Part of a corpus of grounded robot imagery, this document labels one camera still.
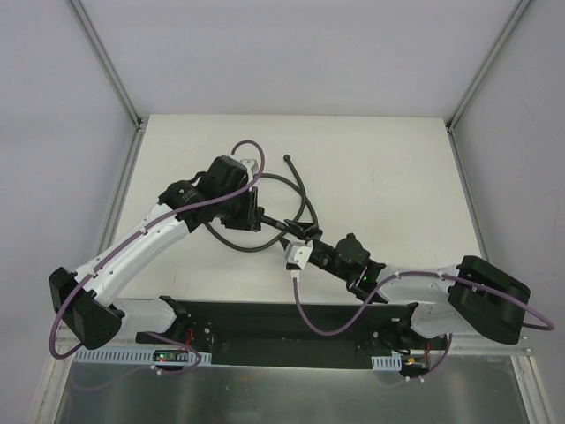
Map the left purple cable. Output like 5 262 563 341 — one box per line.
49 140 265 377

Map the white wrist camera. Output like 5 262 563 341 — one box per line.
284 241 313 271
238 158 260 178

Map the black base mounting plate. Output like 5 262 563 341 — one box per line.
136 299 447 369

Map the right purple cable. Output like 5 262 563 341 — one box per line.
290 269 555 383

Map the aluminium frame post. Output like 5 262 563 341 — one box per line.
65 0 144 130
446 0 535 134

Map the right aluminium frame post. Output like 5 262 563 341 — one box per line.
446 0 535 134

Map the right white cable duct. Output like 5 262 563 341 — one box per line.
371 354 403 372

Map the white cable duct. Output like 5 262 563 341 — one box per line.
74 347 212 367
371 354 403 372

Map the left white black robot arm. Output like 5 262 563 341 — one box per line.
49 155 264 350

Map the left aluminium frame post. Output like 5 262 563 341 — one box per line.
65 0 144 130

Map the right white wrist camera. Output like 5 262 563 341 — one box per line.
284 241 313 271

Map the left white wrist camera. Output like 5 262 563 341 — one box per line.
238 158 260 178

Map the left white cable duct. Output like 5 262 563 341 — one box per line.
74 347 212 367

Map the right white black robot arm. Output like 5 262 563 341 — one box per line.
280 220 531 349

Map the dark corrugated flexible hose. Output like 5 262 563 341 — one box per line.
205 154 321 254

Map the purple cable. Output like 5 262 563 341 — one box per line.
49 140 265 377
290 269 555 383

